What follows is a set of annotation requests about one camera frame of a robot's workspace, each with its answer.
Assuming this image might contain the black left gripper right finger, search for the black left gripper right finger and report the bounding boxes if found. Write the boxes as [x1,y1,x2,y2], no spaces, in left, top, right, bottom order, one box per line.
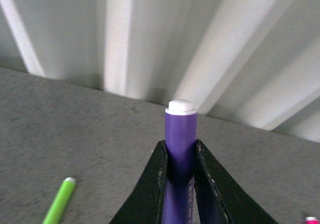
[194,139,277,224]

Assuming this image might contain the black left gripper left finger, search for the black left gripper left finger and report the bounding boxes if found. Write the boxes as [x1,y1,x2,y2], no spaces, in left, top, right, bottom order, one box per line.
[110,140,168,224]

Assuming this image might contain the purple highlighter pen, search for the purple highlighter pen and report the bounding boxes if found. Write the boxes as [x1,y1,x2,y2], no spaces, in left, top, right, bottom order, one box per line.
[162,99,197,224]

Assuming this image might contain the pink highlighter pen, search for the pink highlighter pen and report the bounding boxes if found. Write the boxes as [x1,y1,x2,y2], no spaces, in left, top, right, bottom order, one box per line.
[304,216,320,224]

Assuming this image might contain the green highlighter pen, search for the green highlighter pen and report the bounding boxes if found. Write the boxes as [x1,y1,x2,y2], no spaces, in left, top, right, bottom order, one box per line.
[42,177,76,224]

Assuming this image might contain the white pleated curtain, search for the white pleated curtain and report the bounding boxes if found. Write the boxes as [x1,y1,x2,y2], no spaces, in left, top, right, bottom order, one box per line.
[0,0,320,142]

